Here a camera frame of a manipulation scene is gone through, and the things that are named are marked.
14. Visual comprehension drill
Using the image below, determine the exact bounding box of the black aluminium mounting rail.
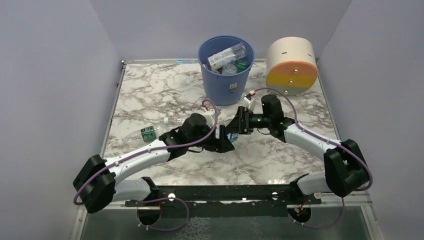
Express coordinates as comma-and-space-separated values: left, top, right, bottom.
78, 184, 372, 226

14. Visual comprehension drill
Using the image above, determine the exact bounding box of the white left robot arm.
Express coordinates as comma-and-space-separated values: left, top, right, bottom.
72, 113, 235, 214

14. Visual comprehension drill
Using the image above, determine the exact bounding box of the clear bottle white cap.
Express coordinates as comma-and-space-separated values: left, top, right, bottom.
163, 116, 187, 126

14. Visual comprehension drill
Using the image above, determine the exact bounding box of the blue plastic bin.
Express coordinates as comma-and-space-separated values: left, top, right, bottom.
197, 35, 256, 106

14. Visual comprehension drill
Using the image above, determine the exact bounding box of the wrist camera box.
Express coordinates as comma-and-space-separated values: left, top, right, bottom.
243, 90, 257, 112
201, 106, 221, 128

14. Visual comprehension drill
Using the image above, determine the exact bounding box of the upright-lying bottle blue white label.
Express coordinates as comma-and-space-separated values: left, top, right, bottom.
207, 42, 247, 71

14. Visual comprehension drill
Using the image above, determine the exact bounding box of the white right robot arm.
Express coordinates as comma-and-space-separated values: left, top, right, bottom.
225, 94, 371, 198

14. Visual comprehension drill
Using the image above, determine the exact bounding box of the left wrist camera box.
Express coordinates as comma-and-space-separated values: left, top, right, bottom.
201, 106, 221, 128

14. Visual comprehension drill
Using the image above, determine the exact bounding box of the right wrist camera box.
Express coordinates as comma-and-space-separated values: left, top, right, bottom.
243, 90, 257, 112

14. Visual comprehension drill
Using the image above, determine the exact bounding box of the clear bottle dark green label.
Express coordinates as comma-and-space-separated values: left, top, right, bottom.
119, 125, 167, 148

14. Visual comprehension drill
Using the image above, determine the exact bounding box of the clear bottle white green label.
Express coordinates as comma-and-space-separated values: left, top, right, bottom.
221, 63, 238, 76

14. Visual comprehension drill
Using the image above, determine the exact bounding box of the green floral label bottle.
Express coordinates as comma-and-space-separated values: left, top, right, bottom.
235, 58, 251, 73

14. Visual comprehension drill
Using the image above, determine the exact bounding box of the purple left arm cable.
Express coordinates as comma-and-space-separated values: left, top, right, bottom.
73, 99, 222, 232

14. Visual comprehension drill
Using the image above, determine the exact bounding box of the round pastel drawer cabinet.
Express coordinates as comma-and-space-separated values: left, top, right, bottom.
265, 36, 318, 96

